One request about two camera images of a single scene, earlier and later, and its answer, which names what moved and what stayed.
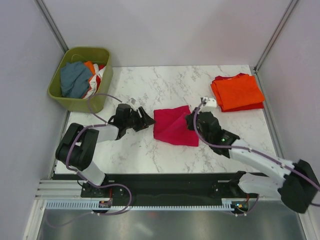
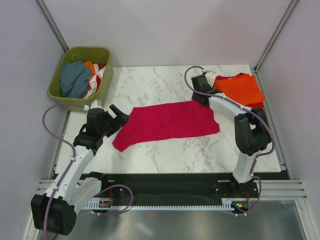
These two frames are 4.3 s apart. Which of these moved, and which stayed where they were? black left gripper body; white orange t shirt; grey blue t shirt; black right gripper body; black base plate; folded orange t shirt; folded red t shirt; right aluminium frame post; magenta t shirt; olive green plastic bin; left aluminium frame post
Moved: black left gripper body; magenta t shirt; black right gripper body
Stayed: grey blue t shirt; white orange t shirt; black base plate; olive green plastic bin; left aluminium frame post; right aluminium frame post; folded orange t shirt; folded red t shirt
